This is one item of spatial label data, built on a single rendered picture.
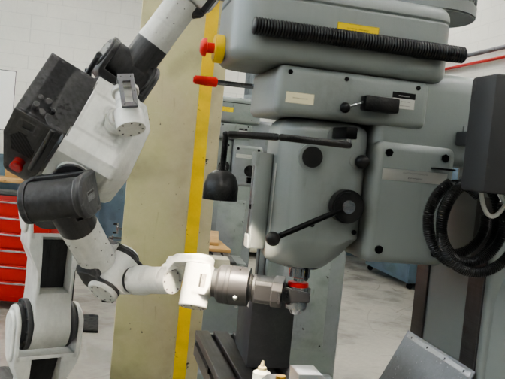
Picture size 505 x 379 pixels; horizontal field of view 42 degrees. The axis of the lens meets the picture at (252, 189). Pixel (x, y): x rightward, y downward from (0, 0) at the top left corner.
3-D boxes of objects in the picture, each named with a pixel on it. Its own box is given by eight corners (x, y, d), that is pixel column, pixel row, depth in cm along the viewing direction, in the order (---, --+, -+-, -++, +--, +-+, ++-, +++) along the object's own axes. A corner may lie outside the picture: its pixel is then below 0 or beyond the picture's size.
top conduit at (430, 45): (254, 32, 123) (256, 13, 123) (249, 36, 128) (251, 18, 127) (467, 62, 134) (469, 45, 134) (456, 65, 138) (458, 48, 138)
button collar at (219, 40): (214, 60, 136) (217, 31, 136) (210, 64, 142) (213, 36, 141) (224, 62, 136) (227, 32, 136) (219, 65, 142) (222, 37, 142)
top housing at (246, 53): (233, 56, 127) (241, -28, 126) (212, 70, 152) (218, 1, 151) (451, 84, 137) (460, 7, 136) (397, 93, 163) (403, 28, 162)
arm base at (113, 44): (79, 80, 170) (95, 71, 160) (102, 42, 174) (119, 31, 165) (125, 113, 177) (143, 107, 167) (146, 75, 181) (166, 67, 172)
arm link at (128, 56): (127, 24, 171) (97, 66, 172) (133, 28, 163) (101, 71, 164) (162, 51, 177) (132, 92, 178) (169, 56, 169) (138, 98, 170)
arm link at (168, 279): (203, 252, 147) (160, 253, 155) (196, 291, 144) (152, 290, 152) (220, 259, 152) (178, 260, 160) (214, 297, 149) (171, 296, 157)
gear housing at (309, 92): (274, 113, 130) (279, 62, 130) (248, 116, 154) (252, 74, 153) (427, 130, 138) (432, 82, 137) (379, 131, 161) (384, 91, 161)
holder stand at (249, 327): (246, 368, 178) (252, 295, 177) (234, 343, 199) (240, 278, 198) (288, 369, 180) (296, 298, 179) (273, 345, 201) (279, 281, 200)
